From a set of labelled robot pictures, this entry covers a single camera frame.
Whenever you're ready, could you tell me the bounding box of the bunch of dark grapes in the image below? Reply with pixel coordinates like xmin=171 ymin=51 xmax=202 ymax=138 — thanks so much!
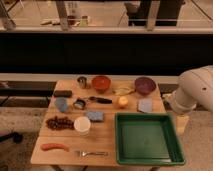
xmin=46 ymin=116 xmax=74 ymax=130

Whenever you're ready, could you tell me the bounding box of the small metal cup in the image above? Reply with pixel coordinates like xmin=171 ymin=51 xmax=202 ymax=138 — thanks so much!
xmin=77 ymin=76 xmax=87 ymax=89

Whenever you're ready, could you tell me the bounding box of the blue sponge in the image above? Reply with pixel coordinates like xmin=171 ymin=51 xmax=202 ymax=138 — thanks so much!
xmin=86 ymin=111 xmax=104 ymax=122

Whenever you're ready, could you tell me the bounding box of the green plastic tray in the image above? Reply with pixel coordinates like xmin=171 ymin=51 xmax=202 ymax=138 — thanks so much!
xmin=115 ymin=113 xmax=185 ymax=166

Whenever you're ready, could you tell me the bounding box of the metal fork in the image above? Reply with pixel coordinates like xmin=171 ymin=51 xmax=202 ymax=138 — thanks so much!
xmin=76 ymin=150 xmax=108 ymax=157

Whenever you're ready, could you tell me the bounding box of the dark brown block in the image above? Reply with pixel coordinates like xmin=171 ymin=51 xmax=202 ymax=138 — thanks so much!
xmin=53 ymin=90 xmax=72 ymax=98

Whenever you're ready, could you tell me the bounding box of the orange sausage toy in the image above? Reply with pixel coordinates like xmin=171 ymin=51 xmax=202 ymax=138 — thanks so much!
xmin=40 ymin=143 xmax=69 ymax=152

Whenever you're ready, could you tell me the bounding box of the white paper cup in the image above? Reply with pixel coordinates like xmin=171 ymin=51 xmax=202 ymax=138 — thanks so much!
xmin=74 ymin=116 xmax=91 ymax=136

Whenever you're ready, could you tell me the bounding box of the yellow banana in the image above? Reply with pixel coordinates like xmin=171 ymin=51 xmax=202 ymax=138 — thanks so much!
xmin=113 ymin=85 xmax=135 ymax=96

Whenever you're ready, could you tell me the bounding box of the wooden table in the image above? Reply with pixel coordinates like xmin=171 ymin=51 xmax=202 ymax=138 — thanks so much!
xmin=30 ymin=79 xmax=168 ymax=167

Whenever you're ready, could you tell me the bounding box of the purple bowl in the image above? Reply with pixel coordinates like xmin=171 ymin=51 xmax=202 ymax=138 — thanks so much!
xmin=135 ymin=77 xmax=156 ymax=95

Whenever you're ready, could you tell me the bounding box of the black handled utensil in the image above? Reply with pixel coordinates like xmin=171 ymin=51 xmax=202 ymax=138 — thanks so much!
xmin=89 ymin=96 xmax=112 ymax=104

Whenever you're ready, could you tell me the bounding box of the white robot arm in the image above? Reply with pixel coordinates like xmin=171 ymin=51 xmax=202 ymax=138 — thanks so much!
xmin=167 ymin=65 xmax=213 ymax=114

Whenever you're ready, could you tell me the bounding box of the red bowl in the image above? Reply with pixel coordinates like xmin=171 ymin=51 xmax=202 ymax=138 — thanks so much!
xmin=91 ymin=75 xmax=111 ymax=93

